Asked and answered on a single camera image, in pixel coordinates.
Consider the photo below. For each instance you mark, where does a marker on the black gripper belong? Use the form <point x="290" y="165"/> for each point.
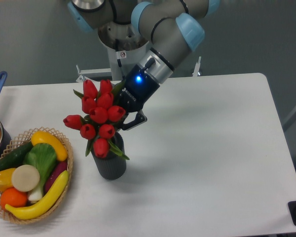
<point x="131" y="94"/>

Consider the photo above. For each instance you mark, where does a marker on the red tulip bouquet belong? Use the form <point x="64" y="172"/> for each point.
<point x="99" y="125"/>

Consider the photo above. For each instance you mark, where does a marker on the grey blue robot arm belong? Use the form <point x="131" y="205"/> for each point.
<point x="146" y="41"/>

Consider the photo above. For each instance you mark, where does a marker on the dark grey ribbed vase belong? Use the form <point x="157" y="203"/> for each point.
<point x="110" y="157"/>

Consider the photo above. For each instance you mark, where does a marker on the yellow squash upper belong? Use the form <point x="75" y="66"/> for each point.
<point x="48" y="138"/>

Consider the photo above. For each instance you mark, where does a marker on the purple sweet potato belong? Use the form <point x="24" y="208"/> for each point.
<point x="59" y="168"/>

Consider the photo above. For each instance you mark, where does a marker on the green bok choy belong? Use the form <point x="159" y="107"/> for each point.
<point x="43" y="157"/>

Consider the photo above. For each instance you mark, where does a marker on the woven wicker basket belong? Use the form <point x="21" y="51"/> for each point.
<point x="23" y="139"/>

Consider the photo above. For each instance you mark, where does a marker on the beige round disc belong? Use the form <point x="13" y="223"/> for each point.
<point x="25" y="178"/>

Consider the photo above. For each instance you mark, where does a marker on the green cucumber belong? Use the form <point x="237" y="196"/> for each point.
<point x="15" y="157"/>

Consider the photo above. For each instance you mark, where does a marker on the yellow banana shaped squash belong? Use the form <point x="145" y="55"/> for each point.
<point x="43" y="205"/>

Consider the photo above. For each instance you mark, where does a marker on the yellow bell pepper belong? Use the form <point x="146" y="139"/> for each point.
<point x="6" y="179"/>

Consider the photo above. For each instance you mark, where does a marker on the orange fruit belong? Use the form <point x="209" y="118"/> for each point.
<point x="14" y="198"/>

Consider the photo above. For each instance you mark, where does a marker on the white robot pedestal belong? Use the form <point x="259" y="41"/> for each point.
<point x="123" y="61"/>

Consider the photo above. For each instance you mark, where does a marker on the white metal base frame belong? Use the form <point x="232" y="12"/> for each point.
<point x="193" y="70"/>

